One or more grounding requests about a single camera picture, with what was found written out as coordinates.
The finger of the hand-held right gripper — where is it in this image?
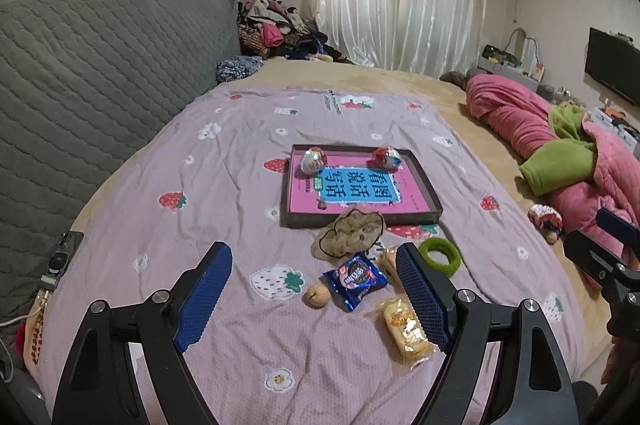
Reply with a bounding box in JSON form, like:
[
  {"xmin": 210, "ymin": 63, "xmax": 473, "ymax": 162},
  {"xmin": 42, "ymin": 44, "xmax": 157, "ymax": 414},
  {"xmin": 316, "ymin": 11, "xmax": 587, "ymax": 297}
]
[
  {"xmin": 564, "ymin": 230, "xmax": 627, "ymax": 287},
  {"xmin": 596, "ymin": 207, "xmax": 640, "ymax": 252}
]

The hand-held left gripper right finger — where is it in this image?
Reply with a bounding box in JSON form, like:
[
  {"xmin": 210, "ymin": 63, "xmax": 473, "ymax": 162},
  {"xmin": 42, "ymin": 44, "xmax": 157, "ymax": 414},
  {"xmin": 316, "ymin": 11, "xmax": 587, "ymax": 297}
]
[{"xmin": 395, "ymin": 242, "xmax": 581, "ymax": 425}]

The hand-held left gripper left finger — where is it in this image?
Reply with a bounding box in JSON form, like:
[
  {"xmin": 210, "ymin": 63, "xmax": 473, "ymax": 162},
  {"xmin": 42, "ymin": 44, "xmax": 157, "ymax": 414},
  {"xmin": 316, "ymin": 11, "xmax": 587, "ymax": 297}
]
[{"xmin": 52, "ymin": 241, "xmax": 234, "ymax": 425}]

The yellow cake packet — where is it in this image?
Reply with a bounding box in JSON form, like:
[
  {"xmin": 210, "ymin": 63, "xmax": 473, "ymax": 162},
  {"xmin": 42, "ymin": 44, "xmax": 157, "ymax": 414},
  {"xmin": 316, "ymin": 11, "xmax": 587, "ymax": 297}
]
[{"xmin": 382, "ymin": 296, "xmax": 433, "ymax": 365}]

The green hair ring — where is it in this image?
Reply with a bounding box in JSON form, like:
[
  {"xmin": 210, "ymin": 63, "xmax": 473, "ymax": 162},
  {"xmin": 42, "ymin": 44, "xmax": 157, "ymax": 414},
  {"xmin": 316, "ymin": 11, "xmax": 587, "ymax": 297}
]
[{"xmin": 418, "ymin": 237, "xmax": 463, "ymax": 277}]

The orange snack packet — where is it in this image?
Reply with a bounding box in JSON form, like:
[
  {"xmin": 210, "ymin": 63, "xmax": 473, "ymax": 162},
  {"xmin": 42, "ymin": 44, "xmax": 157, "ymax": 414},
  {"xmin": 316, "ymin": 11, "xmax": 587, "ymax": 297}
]
[{"xmin": 376, "ymin": 246, "xmax": 406, "ymax": 291}]

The blue cookie packet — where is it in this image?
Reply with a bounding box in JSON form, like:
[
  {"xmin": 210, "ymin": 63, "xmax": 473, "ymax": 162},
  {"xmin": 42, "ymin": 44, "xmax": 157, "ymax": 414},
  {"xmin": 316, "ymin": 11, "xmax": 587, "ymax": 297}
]
[{"xmin": 322, "ymin": 253, "xmax": 390, "ymax": 312}]

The small round tan pastry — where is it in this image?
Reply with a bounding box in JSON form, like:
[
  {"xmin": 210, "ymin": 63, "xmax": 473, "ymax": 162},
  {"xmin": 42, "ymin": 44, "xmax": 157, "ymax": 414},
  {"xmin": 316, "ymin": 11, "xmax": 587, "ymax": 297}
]
[{"xmin": 304, "ymin": 283, "xmax": 332, "ymax": 308}]

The brown shallow tray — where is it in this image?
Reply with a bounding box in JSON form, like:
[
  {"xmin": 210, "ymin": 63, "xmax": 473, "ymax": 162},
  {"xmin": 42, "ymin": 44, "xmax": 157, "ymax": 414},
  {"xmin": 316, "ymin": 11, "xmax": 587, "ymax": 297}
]
[{"xmin": 280, "ymin": 144, "xmax": 444, "ymax": 229}]

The small patterned plush toy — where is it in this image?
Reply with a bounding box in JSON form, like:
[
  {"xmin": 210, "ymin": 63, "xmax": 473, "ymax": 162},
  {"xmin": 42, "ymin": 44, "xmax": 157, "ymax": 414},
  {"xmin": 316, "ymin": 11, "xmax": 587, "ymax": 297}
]
[{"xmin": 528, "ymin": 204, "xmax": 565, "ymax": 244}]

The green fleece blanket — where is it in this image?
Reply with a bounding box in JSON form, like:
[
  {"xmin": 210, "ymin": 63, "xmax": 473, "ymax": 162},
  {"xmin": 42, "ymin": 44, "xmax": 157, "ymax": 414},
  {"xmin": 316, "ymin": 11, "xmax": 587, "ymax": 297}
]
[{"xmin": 519, "ymin": 102, "xmax": 601, "ymax": 196}]

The purple strawberry print blanket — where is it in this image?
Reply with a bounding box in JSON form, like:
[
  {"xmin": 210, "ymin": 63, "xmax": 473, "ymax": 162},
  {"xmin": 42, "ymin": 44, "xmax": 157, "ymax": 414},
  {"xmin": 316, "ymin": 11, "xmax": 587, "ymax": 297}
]
[{"xmin": 40, "ymin": 87, "xmax": 586, "ymax": 425}]

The beige scrunchie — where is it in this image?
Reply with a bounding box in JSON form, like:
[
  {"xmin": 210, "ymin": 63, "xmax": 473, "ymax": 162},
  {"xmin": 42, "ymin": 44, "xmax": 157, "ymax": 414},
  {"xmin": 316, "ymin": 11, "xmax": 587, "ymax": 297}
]
[{"xmin": 312, "ymin": 208, "xmax": 386, "ymax": 262}]

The white storage cabinet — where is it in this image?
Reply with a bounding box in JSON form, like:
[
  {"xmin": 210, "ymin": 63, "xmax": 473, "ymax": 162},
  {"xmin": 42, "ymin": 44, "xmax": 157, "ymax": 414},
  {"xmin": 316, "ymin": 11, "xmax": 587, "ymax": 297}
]
[{"xmin": 590, "ymin": 102, "xmax": 640, "ymax": 158}]

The foil egg toy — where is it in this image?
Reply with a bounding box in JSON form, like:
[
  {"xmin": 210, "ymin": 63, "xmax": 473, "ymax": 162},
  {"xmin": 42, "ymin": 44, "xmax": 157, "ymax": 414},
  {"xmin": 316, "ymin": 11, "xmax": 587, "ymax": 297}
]
[
  {"xmin": 300, "ymin": 147, "xmax": 328, "ymax": 177},
  {"xmin": 374, "ymin": 146, "xmax": 402, "ymax": 170}
]

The pink quilt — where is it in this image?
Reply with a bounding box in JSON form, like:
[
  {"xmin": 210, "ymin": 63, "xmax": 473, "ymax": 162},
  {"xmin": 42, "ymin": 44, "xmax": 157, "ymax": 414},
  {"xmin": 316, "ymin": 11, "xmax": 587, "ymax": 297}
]
[{"xmin": 465, "ymin": 73, "xmax": 640, "ymax": 273}]

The yellow red printed bag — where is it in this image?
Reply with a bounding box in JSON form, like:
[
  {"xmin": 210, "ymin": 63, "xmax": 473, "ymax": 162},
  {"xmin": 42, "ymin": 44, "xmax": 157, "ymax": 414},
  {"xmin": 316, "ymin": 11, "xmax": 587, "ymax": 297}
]
[{"xmin": 15, "ymin": 292, "xmax": 51, "ymax": 371}]

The arched vanity mirror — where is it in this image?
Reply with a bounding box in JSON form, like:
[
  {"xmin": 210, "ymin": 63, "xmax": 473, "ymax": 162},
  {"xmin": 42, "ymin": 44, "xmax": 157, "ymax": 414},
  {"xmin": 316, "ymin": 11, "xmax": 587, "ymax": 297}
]
[{"xmin": 504, "ymin": 27, "xmax": 543, "ymax": 70}]

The cluttered dressing table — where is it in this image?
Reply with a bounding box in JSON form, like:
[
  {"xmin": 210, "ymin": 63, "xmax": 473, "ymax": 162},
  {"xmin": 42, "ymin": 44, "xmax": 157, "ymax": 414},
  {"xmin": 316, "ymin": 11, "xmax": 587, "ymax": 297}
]
[{"xmin": 477, "ymin": 44, "xmax": 547, "ymax": 82}]

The dark brown fuzzy object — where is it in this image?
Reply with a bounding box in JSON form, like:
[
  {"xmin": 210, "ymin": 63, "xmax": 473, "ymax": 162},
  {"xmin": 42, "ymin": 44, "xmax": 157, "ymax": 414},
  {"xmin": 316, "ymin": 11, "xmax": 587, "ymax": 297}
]
[{"xmin": 440, "ymin": 71, "xmax": 471, "ymax": 92}]

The blue patterned cloth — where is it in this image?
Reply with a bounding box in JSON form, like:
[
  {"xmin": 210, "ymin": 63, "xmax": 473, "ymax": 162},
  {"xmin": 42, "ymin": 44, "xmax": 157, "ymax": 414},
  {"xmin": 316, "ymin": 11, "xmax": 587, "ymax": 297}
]
[{"xmin": 215, "ymin": 55, "xmax": 264, "ymax": 84}]

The grey quilted headboard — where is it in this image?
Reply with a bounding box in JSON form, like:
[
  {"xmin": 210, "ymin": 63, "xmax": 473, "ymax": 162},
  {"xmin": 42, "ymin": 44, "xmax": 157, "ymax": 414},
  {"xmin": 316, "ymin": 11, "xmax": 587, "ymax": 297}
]
[{"xmin": 0, "ymin": 0, "xmax": 243, "ymax": 321}]

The pile of clothes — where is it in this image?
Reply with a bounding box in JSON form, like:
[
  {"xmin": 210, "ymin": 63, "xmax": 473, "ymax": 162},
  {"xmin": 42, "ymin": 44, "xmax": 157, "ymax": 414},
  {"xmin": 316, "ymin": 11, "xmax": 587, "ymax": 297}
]
[{"xmin": 227, "ymin": 0, "xmax": 346, "ymax": 63}]

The black wall television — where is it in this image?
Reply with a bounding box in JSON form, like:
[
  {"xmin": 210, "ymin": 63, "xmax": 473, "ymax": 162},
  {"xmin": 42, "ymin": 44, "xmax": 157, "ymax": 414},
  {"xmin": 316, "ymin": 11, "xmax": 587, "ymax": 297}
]
[{"xmin": 584, "ymin": 26, "xmax": 640, "ymax": 106}]

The white charging cable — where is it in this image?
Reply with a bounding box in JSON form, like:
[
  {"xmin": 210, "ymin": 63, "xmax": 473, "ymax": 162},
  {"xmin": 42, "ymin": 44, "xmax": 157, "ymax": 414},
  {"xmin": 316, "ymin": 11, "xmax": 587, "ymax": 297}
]
[{"xmin": 0, "ymin": 290, "xmax": 51, "ymax": 386}]

